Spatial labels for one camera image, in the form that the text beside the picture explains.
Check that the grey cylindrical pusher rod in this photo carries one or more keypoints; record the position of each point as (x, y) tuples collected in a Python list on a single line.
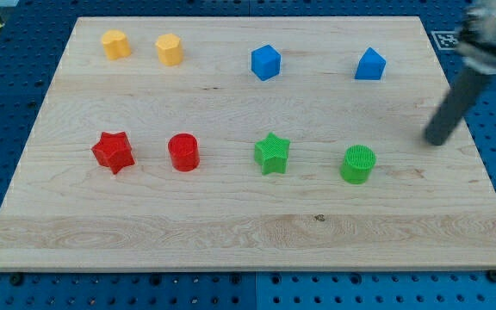
[(460, 98)]

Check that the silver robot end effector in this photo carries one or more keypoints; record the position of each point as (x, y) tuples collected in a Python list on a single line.
[(477, 36)]

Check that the green star block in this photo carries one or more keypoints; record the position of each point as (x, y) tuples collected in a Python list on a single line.
[(271, 153)]

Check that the red star block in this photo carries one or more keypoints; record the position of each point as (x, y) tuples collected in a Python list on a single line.
[(113, 150)]

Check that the white fiducial marker tag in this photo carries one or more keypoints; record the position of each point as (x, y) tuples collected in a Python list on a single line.
[(445, 40)]

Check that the blue pentagon block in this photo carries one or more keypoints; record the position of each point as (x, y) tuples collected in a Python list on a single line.
[(371, 66)]

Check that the green cylinder block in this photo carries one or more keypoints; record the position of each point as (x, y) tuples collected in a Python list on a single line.
[(357, 164)]

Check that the blue cube block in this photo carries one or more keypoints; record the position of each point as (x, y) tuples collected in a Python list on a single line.
[(265, 62)]

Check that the wooden board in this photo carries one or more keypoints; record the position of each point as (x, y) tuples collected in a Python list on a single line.
[(423, 207)]

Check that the red cylinder block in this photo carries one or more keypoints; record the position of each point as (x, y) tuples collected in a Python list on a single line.
[(184, 152)]

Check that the yellow hexagon block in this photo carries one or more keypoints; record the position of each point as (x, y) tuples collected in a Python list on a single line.
[(170, 50)]

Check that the yellow heart block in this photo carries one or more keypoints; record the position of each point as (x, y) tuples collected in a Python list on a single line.
[(115, 44)]

